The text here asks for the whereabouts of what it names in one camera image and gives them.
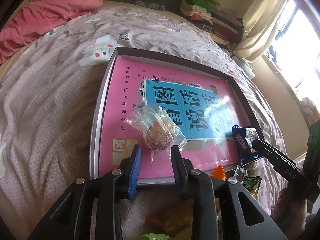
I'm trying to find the blue Oreo cookie packet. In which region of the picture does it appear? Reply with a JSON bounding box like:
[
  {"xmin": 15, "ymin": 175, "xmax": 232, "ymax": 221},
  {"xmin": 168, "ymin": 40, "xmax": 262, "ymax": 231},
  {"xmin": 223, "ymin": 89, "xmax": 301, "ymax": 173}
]
[{"xmin": 231, "ymin": 125, "xmax": 262, "ymax": 161}]

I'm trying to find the dark Snickers bar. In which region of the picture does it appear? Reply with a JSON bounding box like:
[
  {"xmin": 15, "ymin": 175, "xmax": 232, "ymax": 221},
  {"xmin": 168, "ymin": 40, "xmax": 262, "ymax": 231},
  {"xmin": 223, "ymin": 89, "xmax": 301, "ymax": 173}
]
[{"xmin": 233, "ymin": 164, "xmax": 246, "ymax": 183}]

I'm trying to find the green black seaweed snack packet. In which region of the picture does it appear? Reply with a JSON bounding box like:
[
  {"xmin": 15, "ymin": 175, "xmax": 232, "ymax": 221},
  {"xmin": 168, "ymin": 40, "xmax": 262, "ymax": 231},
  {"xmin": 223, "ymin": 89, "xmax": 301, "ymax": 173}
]
[{"xmin": 243, "ymin": 176, "xmax": 262, "ymax": 199}]

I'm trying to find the yellow chocolate bar wrapper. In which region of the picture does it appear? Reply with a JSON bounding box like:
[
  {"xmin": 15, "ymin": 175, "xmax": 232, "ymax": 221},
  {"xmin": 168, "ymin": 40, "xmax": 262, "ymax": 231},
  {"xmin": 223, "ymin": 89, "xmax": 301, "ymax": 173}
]
[{"xmin": 145, "ymin": 201, "xmax": 193, "ymax": 239}]

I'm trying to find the clear round cake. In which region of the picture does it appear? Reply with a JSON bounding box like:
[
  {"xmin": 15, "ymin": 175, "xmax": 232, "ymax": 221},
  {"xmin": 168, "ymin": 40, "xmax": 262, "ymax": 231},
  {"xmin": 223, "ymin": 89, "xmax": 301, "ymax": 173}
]
[{"xmin": 123, "ymin": 104, "xmax": 187, "ymax": 163}]

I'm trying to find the light green pastry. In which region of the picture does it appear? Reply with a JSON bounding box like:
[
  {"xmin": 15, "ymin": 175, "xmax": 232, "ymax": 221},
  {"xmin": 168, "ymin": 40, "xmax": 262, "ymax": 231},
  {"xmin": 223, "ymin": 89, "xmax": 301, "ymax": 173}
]
[{"xmin": 132, "ymin": 233, "xmax": 172, "ymax": 240}]

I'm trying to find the orange crispy cracker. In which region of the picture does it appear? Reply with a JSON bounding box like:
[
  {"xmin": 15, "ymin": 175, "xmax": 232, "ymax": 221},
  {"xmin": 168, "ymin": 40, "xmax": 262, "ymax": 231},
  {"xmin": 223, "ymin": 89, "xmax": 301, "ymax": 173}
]
[{"xmin": 211, "ymin": 165, "xmax": 227, "ymax": 181}]

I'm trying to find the person's right hand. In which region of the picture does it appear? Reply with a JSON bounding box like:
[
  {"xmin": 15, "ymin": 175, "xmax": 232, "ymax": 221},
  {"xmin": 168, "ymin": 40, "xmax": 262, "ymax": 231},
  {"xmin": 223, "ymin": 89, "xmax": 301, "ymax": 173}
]
[{"xmin": 270, "ymin": 186, "xmax": 308, "ymax": 239}]

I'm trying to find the black shallow cardboard tray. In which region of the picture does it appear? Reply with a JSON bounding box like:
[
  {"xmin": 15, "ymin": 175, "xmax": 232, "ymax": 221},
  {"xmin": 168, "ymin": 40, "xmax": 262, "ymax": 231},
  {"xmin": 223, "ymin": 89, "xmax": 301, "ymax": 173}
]
[{"xmin": 89, "ymin": 47, "xmax": 263, "ymax": 186}]

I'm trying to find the pink and blue book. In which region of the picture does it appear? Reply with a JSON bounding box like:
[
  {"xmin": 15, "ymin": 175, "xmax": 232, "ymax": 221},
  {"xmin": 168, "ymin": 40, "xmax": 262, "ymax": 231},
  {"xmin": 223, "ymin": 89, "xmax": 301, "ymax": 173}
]
[{"xmin": 92, "ymin": 55, "xmax": 244, "ymax": 180}]

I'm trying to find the lilac patterned bedspread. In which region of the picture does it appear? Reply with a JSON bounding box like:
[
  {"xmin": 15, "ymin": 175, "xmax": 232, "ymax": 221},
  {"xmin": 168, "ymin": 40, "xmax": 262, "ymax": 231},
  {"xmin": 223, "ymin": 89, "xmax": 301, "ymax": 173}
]
[{"xmin": 1, "ymin": 2, "xmax": 286, "ymax": 239}]

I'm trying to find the stack of folded clothes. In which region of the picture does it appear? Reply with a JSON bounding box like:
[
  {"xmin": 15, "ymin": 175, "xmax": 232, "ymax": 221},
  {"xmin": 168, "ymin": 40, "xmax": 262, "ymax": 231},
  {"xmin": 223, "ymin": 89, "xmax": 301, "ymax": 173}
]
[{"xmin": 180, "ymin": 0, "xmax": 244, "ymax": 50}]

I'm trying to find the cream curtain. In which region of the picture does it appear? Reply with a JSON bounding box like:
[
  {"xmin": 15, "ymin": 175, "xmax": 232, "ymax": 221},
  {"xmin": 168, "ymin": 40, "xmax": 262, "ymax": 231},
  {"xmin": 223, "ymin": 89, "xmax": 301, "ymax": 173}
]
[{"xmin": 235, "ymin": 0, "xmax": 288, "ymax": 62}]

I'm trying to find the pink quilt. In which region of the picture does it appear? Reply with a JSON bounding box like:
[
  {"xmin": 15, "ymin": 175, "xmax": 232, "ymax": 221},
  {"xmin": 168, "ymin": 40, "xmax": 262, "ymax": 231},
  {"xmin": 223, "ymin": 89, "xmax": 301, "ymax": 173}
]
[{"xmin": 1, "ymin": 0, "xmax": 103, "ymax": 63}]

